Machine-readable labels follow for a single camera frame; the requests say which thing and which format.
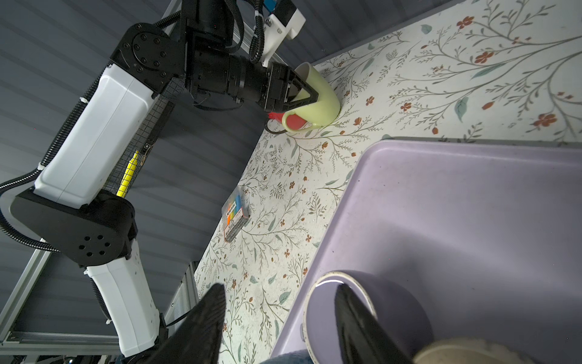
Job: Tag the colourful marker pack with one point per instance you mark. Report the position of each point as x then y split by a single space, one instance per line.
235 214

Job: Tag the yellow marker in basket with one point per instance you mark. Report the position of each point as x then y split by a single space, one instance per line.
128 175

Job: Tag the blue mug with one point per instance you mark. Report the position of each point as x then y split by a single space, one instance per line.
296 357

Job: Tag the red mug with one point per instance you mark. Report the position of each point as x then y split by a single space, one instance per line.
294 122

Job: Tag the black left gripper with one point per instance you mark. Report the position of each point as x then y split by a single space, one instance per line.
284 87

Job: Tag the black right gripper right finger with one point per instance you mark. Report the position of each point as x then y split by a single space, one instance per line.
361 339

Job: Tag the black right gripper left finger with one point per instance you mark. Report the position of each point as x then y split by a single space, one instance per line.
198 339

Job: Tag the beige ceramic teapot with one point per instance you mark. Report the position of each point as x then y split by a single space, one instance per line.
469 351

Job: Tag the purple mug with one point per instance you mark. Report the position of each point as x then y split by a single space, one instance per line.
397 311

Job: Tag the light green mug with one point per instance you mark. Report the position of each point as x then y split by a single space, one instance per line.
319 114

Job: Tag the lavender plastic tray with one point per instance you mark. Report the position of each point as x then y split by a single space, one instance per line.
486 238

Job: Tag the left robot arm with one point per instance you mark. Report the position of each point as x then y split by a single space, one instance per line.
74 201

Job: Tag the black wire basket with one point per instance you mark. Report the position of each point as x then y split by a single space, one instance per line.
148 133

